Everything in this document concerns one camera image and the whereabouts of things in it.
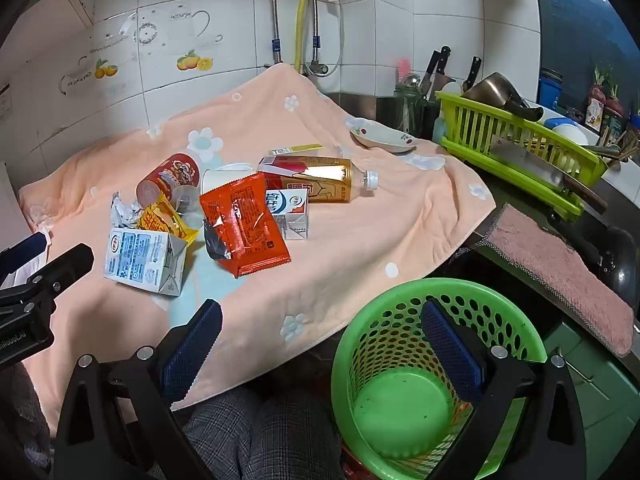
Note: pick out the white bowl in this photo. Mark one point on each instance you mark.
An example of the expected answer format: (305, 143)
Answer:
(570, 134)

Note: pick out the metal pipe valve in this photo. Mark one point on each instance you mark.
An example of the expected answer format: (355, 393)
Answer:
(320, 67)

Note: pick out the steel cleaver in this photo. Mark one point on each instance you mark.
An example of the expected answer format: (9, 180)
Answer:
(530, 162)

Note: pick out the green plastic dish rack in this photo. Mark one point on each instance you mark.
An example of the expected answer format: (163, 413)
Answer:
(480, 130)

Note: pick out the person's plaid trousers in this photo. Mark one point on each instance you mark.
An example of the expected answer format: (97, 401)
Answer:
(260, 430)

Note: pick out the pink cleaning cloth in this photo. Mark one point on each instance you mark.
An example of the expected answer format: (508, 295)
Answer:
(560, 270)

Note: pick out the green plastic basket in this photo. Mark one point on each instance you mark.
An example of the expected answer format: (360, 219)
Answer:
(400, 410)

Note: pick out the yellow snack wrapper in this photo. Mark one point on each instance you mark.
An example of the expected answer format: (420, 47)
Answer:
(162, 220)

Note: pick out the small white milk carton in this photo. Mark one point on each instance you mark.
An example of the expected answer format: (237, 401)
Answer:
(290, 210)

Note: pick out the black wok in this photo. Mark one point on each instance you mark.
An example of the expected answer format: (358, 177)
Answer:
(620, 260)

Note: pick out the dark knife holder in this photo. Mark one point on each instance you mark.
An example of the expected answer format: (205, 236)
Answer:
(410, 112)

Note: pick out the green cabinet door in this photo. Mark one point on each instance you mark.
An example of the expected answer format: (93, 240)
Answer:
(595, 400)

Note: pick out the blue container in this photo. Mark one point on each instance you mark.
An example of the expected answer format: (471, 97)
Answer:
(550, 90)

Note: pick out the white ceramic dish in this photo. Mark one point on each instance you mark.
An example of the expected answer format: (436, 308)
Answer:
(382, 137)

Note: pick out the black snack wrapper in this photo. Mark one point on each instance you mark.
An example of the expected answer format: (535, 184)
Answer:
(215, 245)

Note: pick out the large white milk carton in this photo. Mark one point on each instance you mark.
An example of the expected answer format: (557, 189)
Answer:
(140, 257)

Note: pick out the red drink bottle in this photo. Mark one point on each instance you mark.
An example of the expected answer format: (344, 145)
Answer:
(172, 172)

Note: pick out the crumpled white wrapper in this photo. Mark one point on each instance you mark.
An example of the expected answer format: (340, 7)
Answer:
(122, 210)

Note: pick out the white paper cup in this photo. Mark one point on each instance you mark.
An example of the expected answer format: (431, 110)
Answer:
(217, 180)

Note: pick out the bronze metal pot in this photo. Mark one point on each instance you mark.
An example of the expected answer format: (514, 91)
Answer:
(492, 90)

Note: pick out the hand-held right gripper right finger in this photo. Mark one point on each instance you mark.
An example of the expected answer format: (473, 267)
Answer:
(450, 350)

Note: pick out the peach flower print towel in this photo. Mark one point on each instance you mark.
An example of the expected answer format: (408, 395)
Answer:
(350, 240)

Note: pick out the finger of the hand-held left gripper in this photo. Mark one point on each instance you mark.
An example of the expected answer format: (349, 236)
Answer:
(25, 252)
(67, 265)

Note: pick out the pink brush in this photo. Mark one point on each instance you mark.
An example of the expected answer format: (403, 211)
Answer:
(404, 67)

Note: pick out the orange snack packet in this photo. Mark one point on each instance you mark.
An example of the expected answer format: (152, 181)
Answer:
(250, 230)

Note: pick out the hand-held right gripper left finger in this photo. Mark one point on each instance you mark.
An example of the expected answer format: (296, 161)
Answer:
(192, 355)

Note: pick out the clear plastic box yellow label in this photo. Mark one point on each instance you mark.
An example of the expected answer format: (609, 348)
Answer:
(300, 149)

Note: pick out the teal plastic bottle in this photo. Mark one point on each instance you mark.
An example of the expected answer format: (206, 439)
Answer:
(440, 131)

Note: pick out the clear plastic cup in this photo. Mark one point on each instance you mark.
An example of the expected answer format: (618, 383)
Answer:
(187, 201)

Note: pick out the amber plastic tea bottle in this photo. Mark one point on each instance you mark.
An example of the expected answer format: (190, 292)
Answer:
(330, 180)

